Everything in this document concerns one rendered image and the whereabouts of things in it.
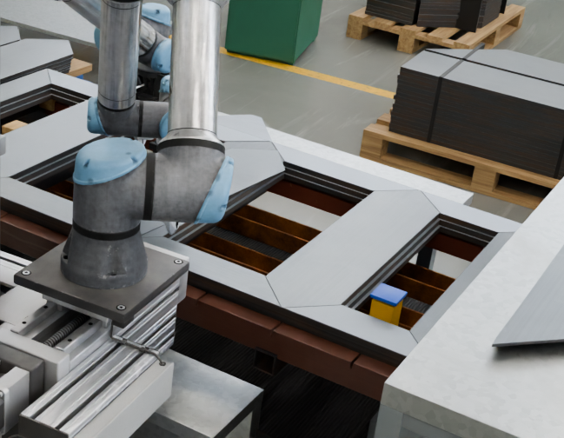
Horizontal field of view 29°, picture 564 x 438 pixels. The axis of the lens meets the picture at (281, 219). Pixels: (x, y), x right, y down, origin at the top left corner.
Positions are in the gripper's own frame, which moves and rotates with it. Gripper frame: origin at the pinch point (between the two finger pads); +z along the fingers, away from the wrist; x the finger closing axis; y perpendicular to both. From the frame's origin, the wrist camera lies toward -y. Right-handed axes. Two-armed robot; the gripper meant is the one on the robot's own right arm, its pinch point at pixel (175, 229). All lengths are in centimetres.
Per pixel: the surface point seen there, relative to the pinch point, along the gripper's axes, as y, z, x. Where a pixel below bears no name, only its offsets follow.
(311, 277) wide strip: -33.5, 0.9, -2.8
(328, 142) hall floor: 82, 86, -266
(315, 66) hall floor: 139, 86, -362
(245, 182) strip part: 1.9, 0.7, -34.5
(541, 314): -86, -21, 17
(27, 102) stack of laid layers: 78, 3, -42
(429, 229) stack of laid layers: -44, 2, -46
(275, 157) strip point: 4, 1, -53
